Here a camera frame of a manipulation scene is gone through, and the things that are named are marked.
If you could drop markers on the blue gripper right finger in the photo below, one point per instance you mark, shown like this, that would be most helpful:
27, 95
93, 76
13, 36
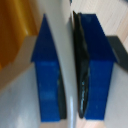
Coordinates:
95, 70

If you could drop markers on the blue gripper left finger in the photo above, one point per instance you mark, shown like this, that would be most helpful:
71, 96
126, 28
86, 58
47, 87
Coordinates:
48, 80

